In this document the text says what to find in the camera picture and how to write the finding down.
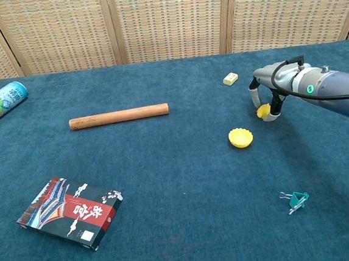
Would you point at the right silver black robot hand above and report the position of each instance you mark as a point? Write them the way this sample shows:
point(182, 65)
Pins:
point(275, 74)

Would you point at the small yellow round piece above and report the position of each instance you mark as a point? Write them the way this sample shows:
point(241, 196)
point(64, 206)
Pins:
point(264, 111)

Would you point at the yellow round toy cup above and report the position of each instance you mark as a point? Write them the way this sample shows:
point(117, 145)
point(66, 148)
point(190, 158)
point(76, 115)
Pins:
point(240, 137)

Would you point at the cream mahjong tile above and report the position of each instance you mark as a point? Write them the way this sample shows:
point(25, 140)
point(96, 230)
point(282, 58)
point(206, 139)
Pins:
point(230, 78)

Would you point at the green binder clip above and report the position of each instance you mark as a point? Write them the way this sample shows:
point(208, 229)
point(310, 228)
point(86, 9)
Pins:
point(297, 199)

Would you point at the blue carpet table mat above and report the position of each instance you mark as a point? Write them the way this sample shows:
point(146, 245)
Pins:
point(166, 174)

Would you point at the brown wooden rod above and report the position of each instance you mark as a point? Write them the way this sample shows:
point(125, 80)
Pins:
point(118, 115)

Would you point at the black red printed box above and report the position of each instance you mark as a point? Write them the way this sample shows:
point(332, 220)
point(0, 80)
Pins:
point(71, 212)

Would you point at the blue green drink can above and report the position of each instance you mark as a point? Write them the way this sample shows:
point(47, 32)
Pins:
point(1, 103)

